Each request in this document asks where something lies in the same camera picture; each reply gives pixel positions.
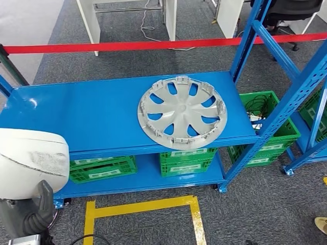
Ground blue metal shelf rack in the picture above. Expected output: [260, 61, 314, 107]
[0, 0, 327, 209]
[282, 77, 327, 177]

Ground green plastic crate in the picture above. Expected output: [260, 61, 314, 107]
[69, 155, 134, 170]
[160, 158, 215, 178]
[227, 144, 284, 169]
[69, 160, 138, 185]
[159, 147, 218, 163]
[298, 88, 327, 143]

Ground white curved plastic part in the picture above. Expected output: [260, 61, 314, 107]
[0, 127, 70, 201]

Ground white floor cable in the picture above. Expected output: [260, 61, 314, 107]
[140, 0, 196, 52]

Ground red barrier belt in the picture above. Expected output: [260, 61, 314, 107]
[4, 32, 327, 55]

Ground black office chair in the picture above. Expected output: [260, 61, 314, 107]
[250, 0, 324, 52]

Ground person's foot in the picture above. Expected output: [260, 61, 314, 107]
[314, 216, 327, 236]

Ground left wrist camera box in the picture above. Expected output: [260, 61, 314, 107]
[7, 234, 42, 245]

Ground white desk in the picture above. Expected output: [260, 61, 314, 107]
[279, 0, 327, 35]
[76, 0, 177, 57]
[211, 0, 245, 39]

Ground chrome stanchion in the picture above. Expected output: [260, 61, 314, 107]
[0, 43, 29, 87]

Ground white power adapter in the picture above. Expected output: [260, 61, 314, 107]
[248, 115, 265, 131]

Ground grey plastic wheel cover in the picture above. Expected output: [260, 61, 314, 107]
[137, 76, 228, 151]

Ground black cable loop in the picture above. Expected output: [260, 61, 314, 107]
[69, 234, 112, 245]

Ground tangled black cables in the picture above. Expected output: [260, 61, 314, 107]
[245, 94, 269, 131]

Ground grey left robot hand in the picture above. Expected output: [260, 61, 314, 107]
[0, 180, 56, 239]

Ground green crate holding cables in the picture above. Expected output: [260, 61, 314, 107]
[239, 90, 301, 153]

